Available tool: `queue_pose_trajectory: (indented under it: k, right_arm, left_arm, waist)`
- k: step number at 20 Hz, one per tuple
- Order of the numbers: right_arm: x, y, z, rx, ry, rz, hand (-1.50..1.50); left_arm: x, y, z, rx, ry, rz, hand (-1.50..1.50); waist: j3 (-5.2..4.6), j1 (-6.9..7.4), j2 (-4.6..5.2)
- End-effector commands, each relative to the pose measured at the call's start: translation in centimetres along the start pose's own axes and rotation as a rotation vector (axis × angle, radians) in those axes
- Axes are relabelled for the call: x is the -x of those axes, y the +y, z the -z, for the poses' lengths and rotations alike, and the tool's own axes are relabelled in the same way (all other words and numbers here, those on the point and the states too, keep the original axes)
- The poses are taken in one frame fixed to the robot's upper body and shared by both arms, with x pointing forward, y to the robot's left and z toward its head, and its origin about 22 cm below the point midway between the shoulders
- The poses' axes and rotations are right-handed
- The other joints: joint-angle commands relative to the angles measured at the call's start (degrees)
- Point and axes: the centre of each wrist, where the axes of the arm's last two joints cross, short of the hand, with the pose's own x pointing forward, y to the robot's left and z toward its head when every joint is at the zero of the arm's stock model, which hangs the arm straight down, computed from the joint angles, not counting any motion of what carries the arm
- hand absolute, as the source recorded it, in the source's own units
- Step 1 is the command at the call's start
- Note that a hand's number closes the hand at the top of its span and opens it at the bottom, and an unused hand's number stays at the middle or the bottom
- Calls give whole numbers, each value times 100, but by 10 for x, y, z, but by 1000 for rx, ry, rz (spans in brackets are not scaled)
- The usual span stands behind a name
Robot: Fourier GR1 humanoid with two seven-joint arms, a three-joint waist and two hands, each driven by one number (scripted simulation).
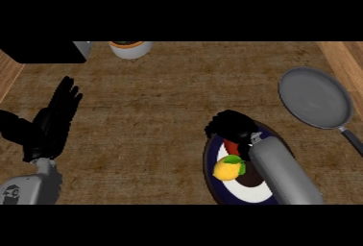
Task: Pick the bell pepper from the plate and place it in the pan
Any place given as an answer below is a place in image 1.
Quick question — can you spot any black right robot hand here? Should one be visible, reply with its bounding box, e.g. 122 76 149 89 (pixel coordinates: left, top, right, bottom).
202 109 261 161

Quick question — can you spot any grey frying pan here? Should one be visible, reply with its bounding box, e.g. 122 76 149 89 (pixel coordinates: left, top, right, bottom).
276 65 363 159

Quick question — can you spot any white plate with dark rim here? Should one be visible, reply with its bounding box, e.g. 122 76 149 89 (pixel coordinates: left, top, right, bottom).
202 120 298 206

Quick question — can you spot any red bell pepper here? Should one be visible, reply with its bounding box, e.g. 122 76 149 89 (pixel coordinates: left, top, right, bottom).
222 137 243 159

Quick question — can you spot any grey metal container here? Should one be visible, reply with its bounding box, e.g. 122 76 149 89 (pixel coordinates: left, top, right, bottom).
72 40 94 61

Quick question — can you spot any yellow lemon with leaf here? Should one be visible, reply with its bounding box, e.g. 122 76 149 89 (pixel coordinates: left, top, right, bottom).
211 155 248 183

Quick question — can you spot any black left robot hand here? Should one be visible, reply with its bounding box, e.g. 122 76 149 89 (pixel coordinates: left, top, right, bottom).
0 75 85 162

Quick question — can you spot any black appliance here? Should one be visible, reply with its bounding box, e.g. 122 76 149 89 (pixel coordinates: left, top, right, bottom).
0 40 90 64

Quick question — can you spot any white pot with orange rim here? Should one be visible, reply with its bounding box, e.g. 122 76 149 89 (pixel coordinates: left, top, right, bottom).
107 40 156 61

